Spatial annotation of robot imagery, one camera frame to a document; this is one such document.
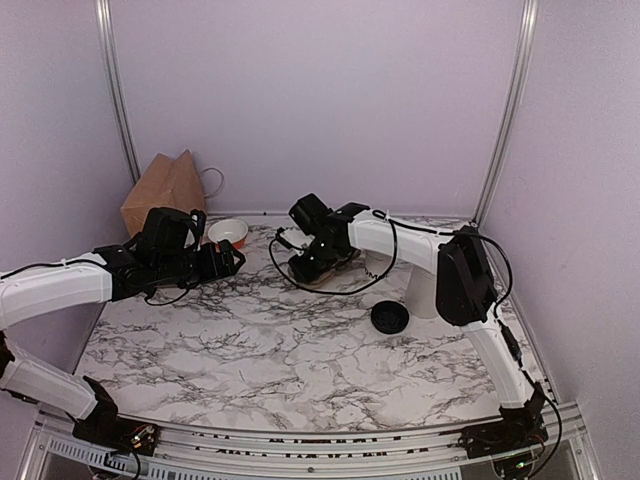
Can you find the brown paper bag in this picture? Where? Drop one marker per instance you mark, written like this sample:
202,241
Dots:
167,182

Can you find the left aluminium frame post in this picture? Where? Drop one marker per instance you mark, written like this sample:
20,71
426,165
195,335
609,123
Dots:
111,66

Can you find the white paper cup stack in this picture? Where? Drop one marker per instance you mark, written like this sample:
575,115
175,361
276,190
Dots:
377,265

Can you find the black plastic cup lid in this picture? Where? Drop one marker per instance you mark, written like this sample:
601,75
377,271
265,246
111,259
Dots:
389,317

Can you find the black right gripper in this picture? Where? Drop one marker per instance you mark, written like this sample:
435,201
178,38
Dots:
303,272

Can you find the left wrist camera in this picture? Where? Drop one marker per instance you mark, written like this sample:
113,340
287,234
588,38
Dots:
197,227

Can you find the aluminium frame post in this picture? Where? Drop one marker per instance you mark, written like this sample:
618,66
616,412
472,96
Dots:
111,66
517,83

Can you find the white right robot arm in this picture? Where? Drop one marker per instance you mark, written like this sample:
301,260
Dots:
460,286

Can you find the brown pulp cup carrier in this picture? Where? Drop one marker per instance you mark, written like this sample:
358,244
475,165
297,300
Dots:
309,270

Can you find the aluminium front rail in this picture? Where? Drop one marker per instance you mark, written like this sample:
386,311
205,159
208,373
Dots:
192,452

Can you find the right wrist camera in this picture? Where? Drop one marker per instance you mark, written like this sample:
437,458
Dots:
292,239

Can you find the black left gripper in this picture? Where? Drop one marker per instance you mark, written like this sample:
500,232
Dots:
212,270

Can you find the orange white bowl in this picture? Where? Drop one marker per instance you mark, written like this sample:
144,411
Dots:
233,230

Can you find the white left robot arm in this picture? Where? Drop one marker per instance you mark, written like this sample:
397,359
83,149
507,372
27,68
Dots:
42,288

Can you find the white cylindrical utensil holder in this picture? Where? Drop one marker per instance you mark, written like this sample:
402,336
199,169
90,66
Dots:
420,295

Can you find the right aluminium frame post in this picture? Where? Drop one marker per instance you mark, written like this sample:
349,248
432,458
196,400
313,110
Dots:
517,83

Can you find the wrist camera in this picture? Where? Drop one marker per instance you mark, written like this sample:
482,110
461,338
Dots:
197,227
292,239

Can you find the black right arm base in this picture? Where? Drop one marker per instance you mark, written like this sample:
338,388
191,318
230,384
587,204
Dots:
518,428

